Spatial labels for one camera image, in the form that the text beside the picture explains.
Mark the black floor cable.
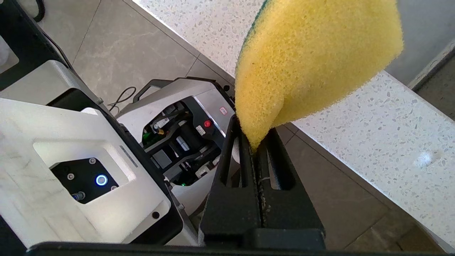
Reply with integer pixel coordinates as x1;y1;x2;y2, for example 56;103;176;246
107;86;138;113

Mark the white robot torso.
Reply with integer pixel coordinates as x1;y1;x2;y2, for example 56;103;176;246
0;0;184;248

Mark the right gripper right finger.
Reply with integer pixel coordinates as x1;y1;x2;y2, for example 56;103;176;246
255;128;326;249

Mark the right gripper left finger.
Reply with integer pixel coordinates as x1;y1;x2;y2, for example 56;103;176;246
199;114;264;248

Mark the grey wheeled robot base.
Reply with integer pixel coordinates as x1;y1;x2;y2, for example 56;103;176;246
116;77;238;246

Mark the yellow green sponge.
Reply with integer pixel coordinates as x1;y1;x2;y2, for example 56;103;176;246
234;0;405;152

